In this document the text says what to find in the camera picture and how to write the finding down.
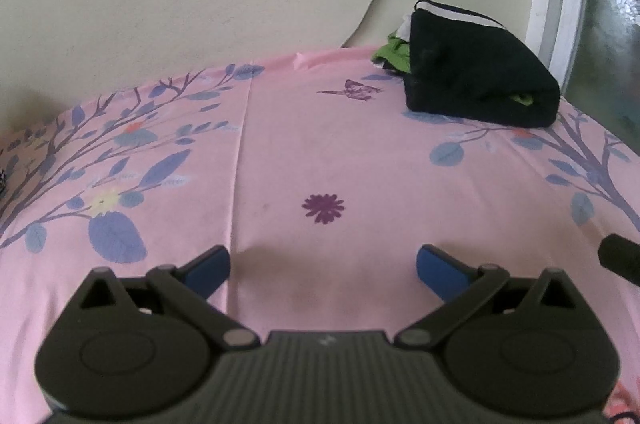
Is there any green garment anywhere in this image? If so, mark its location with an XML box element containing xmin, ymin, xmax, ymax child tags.
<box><xmin>371</xmin><ymin>31</ymin><xmax>414</xmax><ymax>73</ymax></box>

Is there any pink floral bedsheet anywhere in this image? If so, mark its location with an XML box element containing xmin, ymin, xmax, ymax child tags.
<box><xmin>0</xmin><ymin>45</ymin><xmax>640</xmax><ymax>424</ymax></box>

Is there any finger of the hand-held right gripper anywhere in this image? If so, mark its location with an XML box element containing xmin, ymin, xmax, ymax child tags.
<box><xmin>597</xmin><ymin>232</ymin><xmax>640</xmax><ymax>290</ymax></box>

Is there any black garment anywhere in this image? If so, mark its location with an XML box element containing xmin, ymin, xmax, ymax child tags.
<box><xmin>403</xmin><ymin>0</ymin><xmax>561</xmax><ymax>129</ymax></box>

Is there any white garment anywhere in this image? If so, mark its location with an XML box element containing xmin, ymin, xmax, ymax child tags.
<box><xmin>396</xmin><ymin>10</ymin><xmax>417</xmax><ymax>41</ymax></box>

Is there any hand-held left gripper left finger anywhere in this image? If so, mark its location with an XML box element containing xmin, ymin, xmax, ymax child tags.
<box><xmin>75</xmin><ymin>245</ymin><xmax>261</xmax><ymax>351</ymax></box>

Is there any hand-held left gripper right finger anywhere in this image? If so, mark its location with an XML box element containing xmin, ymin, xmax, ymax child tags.
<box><xmin>397</xmin><ymin>245</ymin><xmax>577</xmax><ymax>351</ymax></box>

